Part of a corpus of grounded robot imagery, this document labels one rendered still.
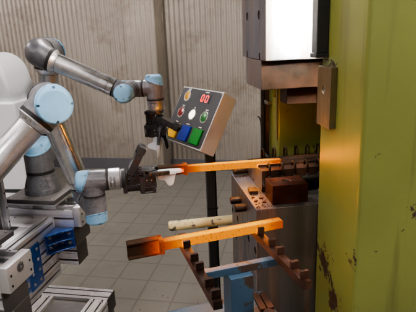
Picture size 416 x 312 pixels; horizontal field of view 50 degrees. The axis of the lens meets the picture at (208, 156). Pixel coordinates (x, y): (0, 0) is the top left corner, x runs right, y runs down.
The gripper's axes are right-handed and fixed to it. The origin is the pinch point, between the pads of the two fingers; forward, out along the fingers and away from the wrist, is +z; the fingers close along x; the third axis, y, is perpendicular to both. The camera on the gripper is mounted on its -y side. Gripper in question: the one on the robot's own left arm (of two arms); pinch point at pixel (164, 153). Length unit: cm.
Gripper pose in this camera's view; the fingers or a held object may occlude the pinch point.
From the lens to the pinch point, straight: 200.7
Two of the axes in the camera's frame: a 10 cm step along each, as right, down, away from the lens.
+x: -1.9, 2.8, -9.4
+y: -9.8, -0.1, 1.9
